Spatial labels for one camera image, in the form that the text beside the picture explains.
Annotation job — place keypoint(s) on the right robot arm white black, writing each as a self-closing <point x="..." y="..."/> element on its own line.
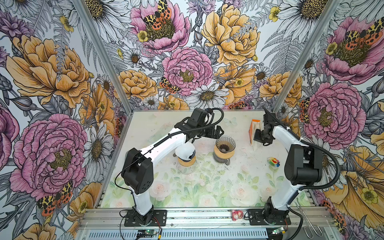
<point x="302" y="167"/>

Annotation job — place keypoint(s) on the grey glass dripper cone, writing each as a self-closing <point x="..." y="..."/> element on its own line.
<point x="225" y="144"/>

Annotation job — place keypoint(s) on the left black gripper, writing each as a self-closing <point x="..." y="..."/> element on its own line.
<point x="217" y="135"/>

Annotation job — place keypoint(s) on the aluminium front rail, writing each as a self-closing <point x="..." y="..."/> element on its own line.
<point x="181" y="224"/>

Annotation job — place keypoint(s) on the coffee filter pack orange top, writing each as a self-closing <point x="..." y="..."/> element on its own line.
<point x="255" y="125"/>

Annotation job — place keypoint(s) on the green circuit board right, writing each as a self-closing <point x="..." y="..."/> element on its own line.
<point x="277" y="231"/>

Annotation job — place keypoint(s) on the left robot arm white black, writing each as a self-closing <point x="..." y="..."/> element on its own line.
<point x="138" y="169"/>

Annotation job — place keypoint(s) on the green circuit board left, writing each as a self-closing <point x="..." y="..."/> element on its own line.
<point x="146" y="234"/>

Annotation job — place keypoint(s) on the grey ribbed glass pitcher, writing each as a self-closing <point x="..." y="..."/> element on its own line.
<point x="222" y="161"/>

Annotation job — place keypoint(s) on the white paper coffee filter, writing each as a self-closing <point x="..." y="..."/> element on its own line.
<point x="186" y="152"/>

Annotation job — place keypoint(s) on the metal wire hook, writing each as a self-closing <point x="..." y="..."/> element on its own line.
<point x="309" y="228"/>

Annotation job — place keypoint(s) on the colourful small toy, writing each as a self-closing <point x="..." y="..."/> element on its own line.
<point x="273" y="162"/>

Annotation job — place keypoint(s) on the green circuit board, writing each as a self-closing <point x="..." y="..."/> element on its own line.
<point x="146" y="234"/>
<point x="277" y="231"/>

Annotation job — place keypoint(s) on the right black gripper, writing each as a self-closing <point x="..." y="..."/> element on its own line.
<point x="256" y="137"/>

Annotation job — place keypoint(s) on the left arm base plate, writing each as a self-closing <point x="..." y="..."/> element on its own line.
<point x="153" y="218"/>

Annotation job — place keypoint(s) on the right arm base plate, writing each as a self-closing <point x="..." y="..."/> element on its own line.
<point x="260" y="217"/>

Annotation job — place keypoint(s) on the pink toy on rail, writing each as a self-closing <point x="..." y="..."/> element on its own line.
<point x="237" y="215"/>

